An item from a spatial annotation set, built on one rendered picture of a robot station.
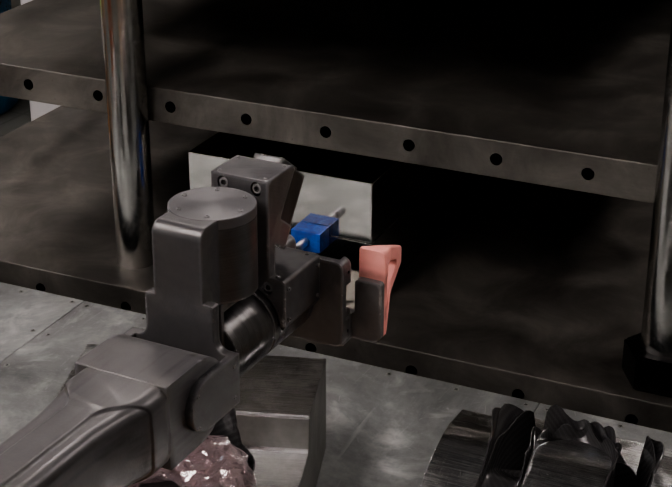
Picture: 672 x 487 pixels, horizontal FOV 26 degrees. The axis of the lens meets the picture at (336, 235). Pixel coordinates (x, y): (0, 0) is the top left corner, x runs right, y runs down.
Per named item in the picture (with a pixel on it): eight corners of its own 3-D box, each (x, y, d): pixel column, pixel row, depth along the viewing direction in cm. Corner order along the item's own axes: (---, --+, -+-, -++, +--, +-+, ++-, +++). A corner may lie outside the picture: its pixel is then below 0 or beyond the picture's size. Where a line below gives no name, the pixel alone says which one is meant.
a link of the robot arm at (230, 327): (208, 255, 99) (151, 294, 93) (281, 271, 96) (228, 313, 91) (211, 345, 102) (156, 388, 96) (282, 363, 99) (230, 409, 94)
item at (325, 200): (370, 305, 192) (372, 183, 185) (193, 268, 203) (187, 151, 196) (494, 176, 234) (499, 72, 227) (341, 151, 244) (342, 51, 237)
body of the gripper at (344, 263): (228, 227, 105) (172, 265, 99) (354, 254, 101) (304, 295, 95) (230, 307, 108) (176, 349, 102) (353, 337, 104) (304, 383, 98)
